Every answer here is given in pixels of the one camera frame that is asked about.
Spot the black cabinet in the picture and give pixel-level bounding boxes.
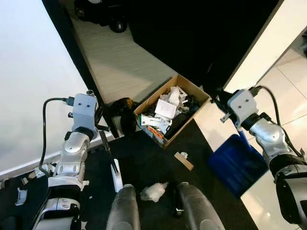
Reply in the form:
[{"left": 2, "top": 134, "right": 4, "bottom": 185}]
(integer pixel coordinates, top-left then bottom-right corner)
[{"left": 127, "top": 0, "right": 284, "bottom": 99}]

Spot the brown cardboard box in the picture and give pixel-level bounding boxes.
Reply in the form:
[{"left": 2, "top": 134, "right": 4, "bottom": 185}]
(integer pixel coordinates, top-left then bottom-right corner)
[{"left": 133, "top": 74, "right": 212, "bottom": 149}]

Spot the grey robot leg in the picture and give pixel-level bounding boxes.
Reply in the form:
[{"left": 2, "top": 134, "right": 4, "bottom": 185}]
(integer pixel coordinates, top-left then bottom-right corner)
[
  {"left": 174, "top": 182, "right": 226, "bottom": 230},
  {"left": 106, "top": 184, "right": 141, "bottom": 230}
]

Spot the grey left robot leg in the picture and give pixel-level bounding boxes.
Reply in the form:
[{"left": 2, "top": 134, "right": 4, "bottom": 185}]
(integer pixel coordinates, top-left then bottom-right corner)
[{"left": 106, "top": 184, "right": 141, "bottom": 230}]

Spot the white paper scrap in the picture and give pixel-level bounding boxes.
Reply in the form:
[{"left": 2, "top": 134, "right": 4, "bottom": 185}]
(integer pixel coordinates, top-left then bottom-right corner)
[
  {"left": 34, "top": 165, "right": 56, "bottom": 178},
  {"left": 15, "top": 188, "right": 28, "bottom": 207}
]

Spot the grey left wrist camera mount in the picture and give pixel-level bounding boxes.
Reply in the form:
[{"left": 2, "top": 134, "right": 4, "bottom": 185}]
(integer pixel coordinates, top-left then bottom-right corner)
[{"left": 71, "top": 91, "right": 100, "bottom": 129}]

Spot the white paper carton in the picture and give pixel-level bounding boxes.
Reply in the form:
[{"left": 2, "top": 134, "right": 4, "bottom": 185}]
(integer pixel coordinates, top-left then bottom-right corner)
[{"left": 154, "top": 98, "right": 178, "bottom": 121}]

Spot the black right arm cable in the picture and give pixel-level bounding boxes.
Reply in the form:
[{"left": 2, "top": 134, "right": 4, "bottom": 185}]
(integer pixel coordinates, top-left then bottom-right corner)
[{"left": 249, "top": 86, "right": 304, "bottom": 159}]

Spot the black bag with brown top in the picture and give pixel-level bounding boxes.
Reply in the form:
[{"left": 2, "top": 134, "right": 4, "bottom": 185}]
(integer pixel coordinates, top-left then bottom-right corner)
[{"left": 106, "top": 97, "right": 140, "bottom": 138}]

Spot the black round weight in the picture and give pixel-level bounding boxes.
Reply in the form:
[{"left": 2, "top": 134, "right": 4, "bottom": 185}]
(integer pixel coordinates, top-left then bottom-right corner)
[{"left": 109, "top": 17, "right": 128, "bottom": 34}]

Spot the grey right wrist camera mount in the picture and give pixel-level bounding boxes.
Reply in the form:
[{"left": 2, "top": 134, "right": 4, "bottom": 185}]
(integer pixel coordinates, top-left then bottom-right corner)
[{"left": 227, "top": 89, "right": 260, "bottom": 129}]

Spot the black floor mat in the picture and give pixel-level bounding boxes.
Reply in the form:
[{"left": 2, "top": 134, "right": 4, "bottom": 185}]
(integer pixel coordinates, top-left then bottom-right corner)
[{"left": 0, "top": 120, "right": 260, "bottom": 230}]

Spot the black door frame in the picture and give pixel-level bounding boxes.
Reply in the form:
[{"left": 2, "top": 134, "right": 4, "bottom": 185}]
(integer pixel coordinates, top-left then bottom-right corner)
[{"left": 42, "top": 0, "right": 116, "bottom": 139}]

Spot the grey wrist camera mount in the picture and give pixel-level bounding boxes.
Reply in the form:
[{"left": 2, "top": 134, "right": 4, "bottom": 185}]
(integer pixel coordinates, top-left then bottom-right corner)
[
  {"left": 227, "top": 89, "right": 260, "bottom": 129},
  {"left": 71, "top": 91, "right": 100, "bottom": 129}
]

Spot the brown cardboard piece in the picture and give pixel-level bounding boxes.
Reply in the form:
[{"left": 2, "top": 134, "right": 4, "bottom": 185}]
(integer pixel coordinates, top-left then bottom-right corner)
[{"left": 174, "top": 152, "right": 194, "bottom": 171}]

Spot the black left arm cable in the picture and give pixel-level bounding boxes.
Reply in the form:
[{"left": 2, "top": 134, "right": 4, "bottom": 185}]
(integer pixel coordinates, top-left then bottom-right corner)
[{"left": 38, "top": 97, "right": 73, "bottom": 177}]

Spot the blue plastic dustpan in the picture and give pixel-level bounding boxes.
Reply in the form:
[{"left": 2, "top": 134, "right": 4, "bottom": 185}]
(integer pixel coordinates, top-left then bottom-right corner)
[{"left": 207, "top": 127, "right": 270, "bottom": 198}]

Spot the white crumpled plastic bag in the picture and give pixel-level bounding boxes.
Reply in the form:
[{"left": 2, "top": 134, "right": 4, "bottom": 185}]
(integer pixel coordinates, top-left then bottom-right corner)
[{"left": 165, "top": 86, "right": 188, "bottom": 106}]

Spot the white green printed packet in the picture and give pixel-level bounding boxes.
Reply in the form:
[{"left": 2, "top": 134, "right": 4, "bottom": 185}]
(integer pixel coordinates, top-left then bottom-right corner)
[{"left": 139, "top": 115, "right": 171, "bottom": 135}]

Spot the grey right robot leg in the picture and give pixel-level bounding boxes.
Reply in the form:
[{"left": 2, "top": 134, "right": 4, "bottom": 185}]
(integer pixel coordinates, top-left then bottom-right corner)
[{"left": 174, "top": 182, "right": 226, "bottom": 230}]

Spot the clear crumpled plastic wrap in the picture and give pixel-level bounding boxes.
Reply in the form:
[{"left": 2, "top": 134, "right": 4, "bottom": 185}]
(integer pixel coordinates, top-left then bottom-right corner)
[{"left": 140, "top": 182, "right": 169, "bottom": 202}]

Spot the black equipment with white top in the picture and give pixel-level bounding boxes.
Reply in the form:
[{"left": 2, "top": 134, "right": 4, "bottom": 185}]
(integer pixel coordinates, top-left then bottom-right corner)
[{"left": 74, "top": 0, "right": 114, "bottom": 27}]

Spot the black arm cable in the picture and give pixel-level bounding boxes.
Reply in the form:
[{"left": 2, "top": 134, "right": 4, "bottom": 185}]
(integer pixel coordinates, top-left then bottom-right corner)
[
  {"left": 249, "top": 86, "right": 304, "bottom": 159},
  {"left": 38, "top": 97, "right": 73, "bottom": 177}
]

